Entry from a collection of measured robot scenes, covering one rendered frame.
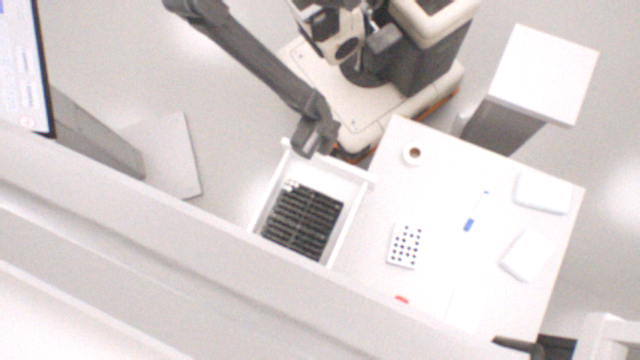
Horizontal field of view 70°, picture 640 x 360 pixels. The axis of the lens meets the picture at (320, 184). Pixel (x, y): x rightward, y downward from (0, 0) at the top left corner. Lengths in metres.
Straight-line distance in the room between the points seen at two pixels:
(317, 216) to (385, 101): 0.90
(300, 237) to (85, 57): 1.90
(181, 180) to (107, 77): 0.74
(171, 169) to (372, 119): 1.01
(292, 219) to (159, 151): 1.23
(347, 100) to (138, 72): 1.18
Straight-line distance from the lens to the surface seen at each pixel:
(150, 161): 2.38
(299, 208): 1.25
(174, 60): 2.61
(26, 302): 0.18
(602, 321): 1.38
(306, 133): 1.08
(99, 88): 2.70
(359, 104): 2.02
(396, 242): 1.34
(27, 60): 1.58
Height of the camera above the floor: 2.12
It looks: 75 degrees down
